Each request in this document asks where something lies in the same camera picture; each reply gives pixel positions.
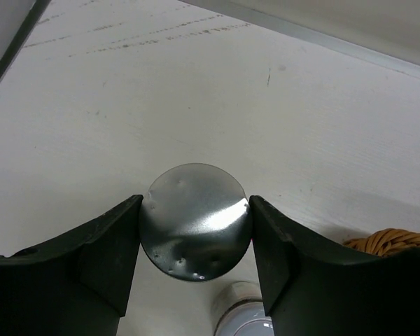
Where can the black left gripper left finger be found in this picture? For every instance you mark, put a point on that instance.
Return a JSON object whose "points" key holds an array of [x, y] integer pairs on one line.
{"points": [[77, 283]]}

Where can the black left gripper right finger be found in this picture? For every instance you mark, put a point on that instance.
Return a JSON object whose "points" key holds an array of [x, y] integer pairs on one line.
{"points": [[312, 285]]}

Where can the silver lid white spice bottle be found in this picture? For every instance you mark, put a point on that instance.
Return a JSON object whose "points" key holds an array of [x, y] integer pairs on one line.
{"points": [[195, 222]]}

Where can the small jar red label lid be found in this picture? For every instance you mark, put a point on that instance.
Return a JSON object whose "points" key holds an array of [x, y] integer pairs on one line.
{"points": [[238, 310]]}

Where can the brown wicker divided basket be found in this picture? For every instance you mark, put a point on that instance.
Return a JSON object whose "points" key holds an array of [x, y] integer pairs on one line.
{"points": [[386, 242]]}

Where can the metal table edge rail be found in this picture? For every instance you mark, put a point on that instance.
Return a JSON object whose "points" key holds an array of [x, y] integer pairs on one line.
{"points": [[382, 32]]}

